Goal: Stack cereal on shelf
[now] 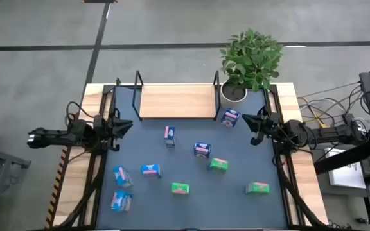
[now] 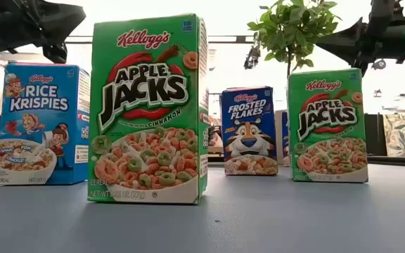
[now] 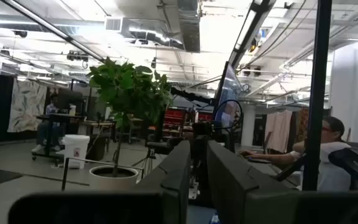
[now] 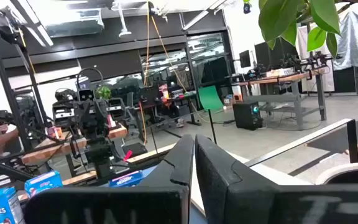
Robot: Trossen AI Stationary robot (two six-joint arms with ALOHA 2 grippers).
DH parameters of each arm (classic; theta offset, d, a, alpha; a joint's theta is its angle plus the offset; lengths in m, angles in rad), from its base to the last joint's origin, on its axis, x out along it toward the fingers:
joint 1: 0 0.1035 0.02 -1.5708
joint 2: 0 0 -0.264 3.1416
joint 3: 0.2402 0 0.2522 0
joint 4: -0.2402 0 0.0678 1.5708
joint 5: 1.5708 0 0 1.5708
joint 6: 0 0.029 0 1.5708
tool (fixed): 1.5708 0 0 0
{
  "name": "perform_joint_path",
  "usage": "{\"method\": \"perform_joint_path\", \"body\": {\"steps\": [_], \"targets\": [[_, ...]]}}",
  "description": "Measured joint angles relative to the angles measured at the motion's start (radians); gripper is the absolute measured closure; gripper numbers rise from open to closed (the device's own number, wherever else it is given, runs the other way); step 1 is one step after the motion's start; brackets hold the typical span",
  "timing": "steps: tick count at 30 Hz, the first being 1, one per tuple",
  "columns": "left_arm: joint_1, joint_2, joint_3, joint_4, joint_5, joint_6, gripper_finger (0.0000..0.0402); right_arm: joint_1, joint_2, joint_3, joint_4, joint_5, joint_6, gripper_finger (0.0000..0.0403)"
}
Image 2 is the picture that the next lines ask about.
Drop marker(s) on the Frosted Flakes cereal box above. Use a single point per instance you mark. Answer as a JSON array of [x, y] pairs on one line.
[[248, 133], [285, 137]]

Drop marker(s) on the round black ceiling light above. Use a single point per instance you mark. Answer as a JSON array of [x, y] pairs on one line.
[[378, 64]]

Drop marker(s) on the black ceiling spotlight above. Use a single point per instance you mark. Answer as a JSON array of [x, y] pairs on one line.
[[251, 58]]

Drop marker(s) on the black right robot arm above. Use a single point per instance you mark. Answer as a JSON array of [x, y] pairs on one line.
[[382, 10]]

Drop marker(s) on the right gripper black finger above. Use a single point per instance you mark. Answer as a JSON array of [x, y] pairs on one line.
[[346, 40]]

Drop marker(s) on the Apple Jacks cereal box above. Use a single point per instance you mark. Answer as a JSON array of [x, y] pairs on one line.
[[146, 105], [329, 123]]

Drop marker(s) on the black room divider panel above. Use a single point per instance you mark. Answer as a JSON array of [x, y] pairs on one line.
[[374, 133]]

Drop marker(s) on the blue-grey table mat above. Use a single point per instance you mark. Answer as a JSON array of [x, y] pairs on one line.
[[202, 228]]

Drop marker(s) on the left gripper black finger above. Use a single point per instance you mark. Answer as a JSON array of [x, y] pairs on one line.
[[69, 19]]

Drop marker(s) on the Rice Krispies cereal box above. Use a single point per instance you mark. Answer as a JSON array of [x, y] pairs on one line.
[[37, 116]]

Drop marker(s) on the green plant in white pot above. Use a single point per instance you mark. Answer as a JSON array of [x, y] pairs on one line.
[[294, 31]]

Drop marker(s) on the black metal table frame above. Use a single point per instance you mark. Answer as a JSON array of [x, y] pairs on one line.
[[399, 161]]

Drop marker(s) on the wooden shelf with black frame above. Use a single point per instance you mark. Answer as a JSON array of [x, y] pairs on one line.
[[216, 150]]

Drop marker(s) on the small dark ceiling fixture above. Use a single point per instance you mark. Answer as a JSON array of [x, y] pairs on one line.
[[377, 93]]

